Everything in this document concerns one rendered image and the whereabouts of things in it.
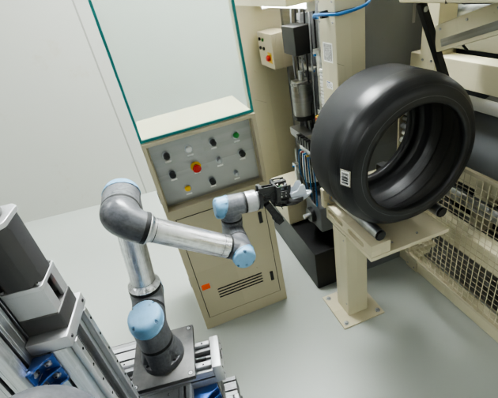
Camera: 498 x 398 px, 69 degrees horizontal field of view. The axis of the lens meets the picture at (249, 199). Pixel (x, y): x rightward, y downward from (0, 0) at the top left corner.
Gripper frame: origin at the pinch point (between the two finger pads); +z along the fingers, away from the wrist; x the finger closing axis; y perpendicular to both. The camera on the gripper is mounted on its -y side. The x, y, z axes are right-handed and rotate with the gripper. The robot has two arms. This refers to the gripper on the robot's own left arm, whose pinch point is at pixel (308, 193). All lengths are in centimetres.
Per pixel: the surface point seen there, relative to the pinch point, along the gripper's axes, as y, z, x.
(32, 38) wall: 42, -125, 272
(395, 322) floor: -104, 63, 10
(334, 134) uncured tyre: 21.8, 8.5, -1.6
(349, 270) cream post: -69, 39, 25
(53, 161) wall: -70, -142, 277
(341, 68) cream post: 38, 26, 25
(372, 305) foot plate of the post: -103, 58, 25
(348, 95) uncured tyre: 32.8, 16.0, 3.7
